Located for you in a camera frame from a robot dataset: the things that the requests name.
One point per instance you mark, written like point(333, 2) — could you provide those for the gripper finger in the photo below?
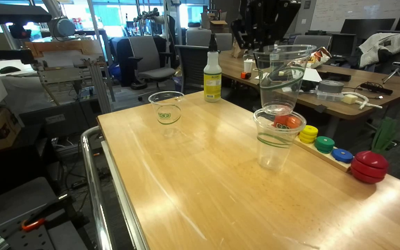
point(285, 19)
point(243, 33)

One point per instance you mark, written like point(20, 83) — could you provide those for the clear plastic cup green print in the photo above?
point(167, 111)
point(274, 147)
point(279, 88)

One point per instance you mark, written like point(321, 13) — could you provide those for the grey robot arm joint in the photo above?
point(61, 27)

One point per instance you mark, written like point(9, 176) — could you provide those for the stack of cardboard boxes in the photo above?
point(215, 22)

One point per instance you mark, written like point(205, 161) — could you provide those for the stack of orange rings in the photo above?
point(288, 121)

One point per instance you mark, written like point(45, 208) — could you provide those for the stack of yellow rings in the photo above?
point(308, 133)

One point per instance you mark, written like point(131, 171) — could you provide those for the stack of green rings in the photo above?
point(324, 144)

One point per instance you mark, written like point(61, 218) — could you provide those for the stack of red rings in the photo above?
point(369, 168)

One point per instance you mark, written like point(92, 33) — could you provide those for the brown paper bag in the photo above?
point(237, 50)

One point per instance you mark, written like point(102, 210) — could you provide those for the white paper cup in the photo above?
point(248, 66)

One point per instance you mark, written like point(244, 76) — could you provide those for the grey office chair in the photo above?
point(313, 41)
point(148, 59)

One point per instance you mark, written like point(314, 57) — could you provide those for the small orange and black tool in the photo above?
point(245, 75)

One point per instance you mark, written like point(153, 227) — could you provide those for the row of grey chairs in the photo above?
point(200, 37)

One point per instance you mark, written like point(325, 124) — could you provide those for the snack bag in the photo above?
point(319, 57)

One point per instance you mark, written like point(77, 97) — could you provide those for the spray bottle yellow label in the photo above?
point(212, 81)

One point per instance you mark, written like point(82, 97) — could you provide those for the black mesh chair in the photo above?
point(193, 67)

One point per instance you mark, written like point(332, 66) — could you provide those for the white sheet of paper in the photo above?
point(311, 75)

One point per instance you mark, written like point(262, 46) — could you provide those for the whiteboard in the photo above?
point(359, 10)

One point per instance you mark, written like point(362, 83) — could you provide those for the roll of grey tape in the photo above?
point(331, 86)

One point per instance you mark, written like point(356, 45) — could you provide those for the row of monitors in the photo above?
point(366, 27)

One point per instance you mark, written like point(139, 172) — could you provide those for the clear plastic box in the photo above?
point(329, 97)

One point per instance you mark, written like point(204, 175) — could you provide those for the grey fleece jacket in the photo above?
point(382, 45)

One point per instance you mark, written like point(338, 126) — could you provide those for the long wooden table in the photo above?
point(352, 109)

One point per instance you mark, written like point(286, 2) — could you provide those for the black power strip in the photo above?
point(377, 88)

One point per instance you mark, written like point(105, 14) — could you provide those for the small tripod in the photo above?
point(396, 69)

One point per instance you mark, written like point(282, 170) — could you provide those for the green folded plastic piece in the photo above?
point(384, 135)

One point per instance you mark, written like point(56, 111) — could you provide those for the black computer mouse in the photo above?
point(9, 69)

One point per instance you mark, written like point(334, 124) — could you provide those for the black and orange clamp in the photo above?
point(33, 224)

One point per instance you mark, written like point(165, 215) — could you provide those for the aluminium profile frame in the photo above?
point(97, 83)

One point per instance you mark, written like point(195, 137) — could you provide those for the wooden frame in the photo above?
point(64, 46)

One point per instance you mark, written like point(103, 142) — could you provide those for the camera on mount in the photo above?
point(12, 14)

